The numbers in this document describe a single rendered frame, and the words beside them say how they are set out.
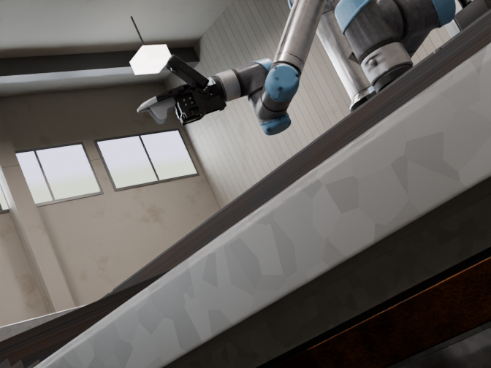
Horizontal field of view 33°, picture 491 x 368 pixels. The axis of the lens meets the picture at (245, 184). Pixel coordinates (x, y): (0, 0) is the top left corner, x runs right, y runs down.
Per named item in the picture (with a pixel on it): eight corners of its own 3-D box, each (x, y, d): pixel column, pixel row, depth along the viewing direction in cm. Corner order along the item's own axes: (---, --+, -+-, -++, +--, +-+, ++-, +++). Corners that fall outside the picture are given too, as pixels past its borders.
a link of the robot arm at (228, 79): (231, 65, 203) (225, 76, 210) (215, 70, 201) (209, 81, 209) (242, 92, 202) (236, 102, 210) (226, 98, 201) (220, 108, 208)
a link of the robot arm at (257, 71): (283, 79, 204) (269, 50, 206) (244, 92, 201) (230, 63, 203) (278, 93, 211) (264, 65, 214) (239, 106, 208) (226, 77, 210)
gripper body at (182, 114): (184, 117, 197) (229, 102, 200) (171, 85, 198) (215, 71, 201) (180, 127, 204) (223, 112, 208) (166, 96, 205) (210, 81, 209)
